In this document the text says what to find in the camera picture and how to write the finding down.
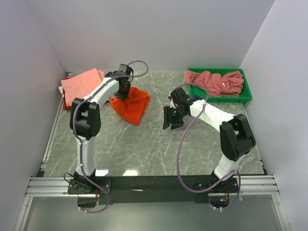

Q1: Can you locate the dusty rose t-shirt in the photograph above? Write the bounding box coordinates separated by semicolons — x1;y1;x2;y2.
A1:
184;70;244;97

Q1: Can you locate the folded pink t-shirt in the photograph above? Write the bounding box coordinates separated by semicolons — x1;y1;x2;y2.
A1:
71;68;104;99

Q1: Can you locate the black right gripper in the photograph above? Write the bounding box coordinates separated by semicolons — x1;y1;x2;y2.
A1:
163;105;187;130

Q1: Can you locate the green plastic tray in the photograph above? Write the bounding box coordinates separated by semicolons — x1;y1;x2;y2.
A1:
186;67;252;103

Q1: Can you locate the black base crossbar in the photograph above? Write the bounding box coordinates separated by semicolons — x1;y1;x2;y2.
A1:
67;175;239;207

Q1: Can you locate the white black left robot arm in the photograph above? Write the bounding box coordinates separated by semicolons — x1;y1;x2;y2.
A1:
70;64;134;193

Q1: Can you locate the folded white t-shirt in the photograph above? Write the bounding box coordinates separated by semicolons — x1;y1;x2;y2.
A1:
58;78;70;97

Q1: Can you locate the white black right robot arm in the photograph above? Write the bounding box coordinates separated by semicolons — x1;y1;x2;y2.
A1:
163;87;256;192

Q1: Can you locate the orange t-shirt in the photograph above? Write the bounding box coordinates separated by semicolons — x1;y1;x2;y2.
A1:
110;87;150;126

